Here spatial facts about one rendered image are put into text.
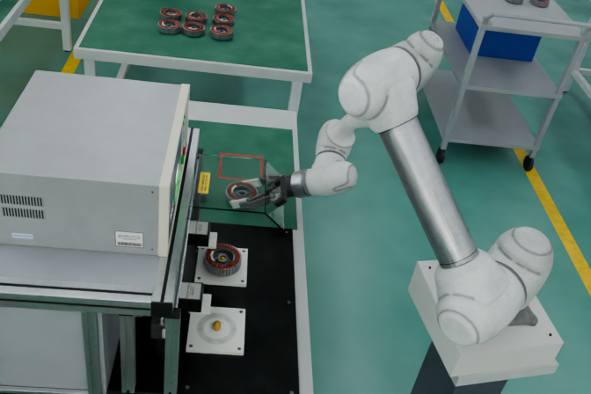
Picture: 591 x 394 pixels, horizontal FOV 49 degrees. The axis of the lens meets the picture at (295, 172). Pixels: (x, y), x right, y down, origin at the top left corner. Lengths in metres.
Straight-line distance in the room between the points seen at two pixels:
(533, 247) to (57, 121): 1.20
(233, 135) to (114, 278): 1.22
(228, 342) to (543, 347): 0.86
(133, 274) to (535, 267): 0.99
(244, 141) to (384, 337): 1.06
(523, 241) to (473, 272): 0.20
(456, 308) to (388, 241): 1.77
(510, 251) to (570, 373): 1.45
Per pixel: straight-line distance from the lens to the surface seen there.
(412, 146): 1.58
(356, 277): 3.14
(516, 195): 4.02
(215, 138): 2.55
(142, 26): 3.38
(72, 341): 1.58
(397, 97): 1.55
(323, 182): 2.06
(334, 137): 2.12
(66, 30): 4.70
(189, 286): 1.72
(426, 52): 1.65
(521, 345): 1.93
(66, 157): 1.47
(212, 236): 1.92
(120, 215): 1.45
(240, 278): 1.94
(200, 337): 1.79
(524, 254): 1.77
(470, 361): 1.87
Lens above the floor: 2.18
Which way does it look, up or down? 36 degrees down
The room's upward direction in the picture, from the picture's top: 10 degrees clockwise
